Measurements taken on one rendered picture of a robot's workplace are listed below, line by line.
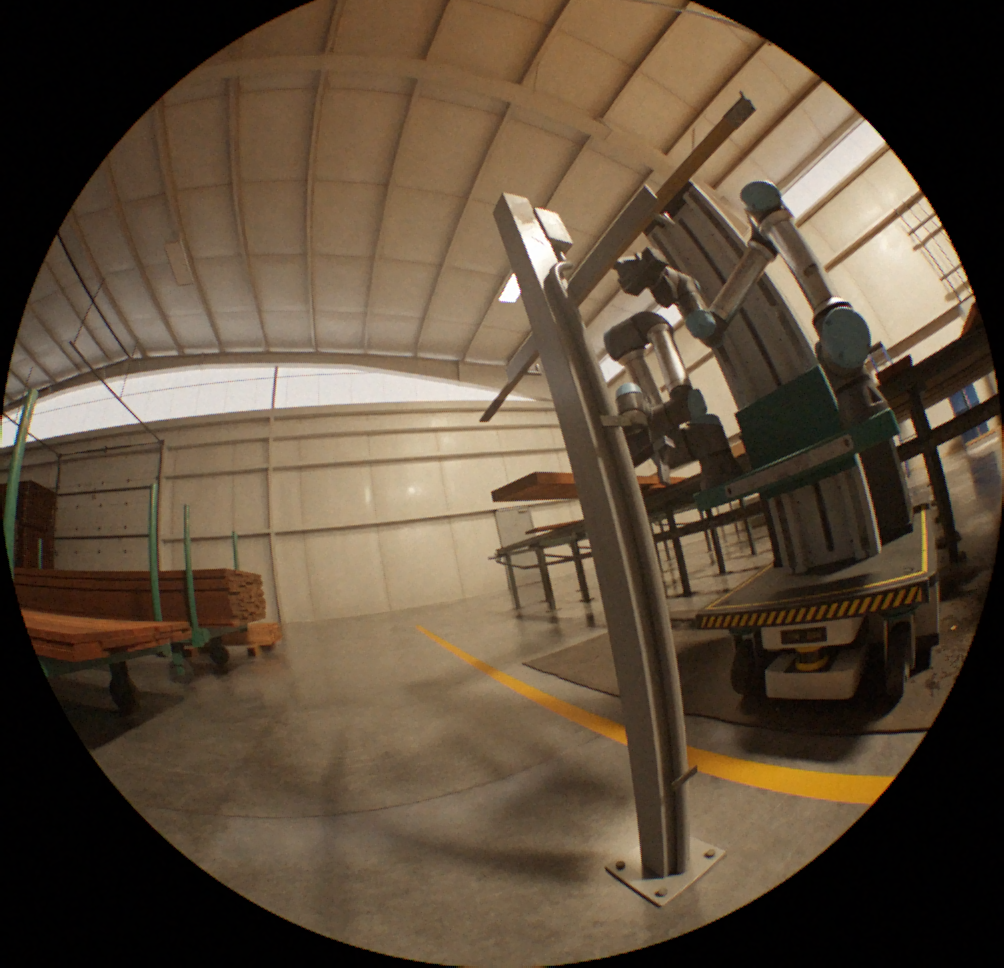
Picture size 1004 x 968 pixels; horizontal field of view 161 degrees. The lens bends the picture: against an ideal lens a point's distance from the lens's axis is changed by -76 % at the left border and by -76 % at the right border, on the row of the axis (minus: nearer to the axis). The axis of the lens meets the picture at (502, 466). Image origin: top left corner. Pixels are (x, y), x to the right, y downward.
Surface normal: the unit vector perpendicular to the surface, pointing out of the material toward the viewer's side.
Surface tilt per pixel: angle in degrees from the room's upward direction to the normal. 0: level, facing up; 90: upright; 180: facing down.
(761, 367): 90
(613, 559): 90
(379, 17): 175
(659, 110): 175
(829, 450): 90
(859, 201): 87
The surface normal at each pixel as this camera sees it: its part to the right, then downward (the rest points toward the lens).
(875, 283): -0.92, 0.05
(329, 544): 0.33, -0.38
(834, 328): -0.71, 0.09
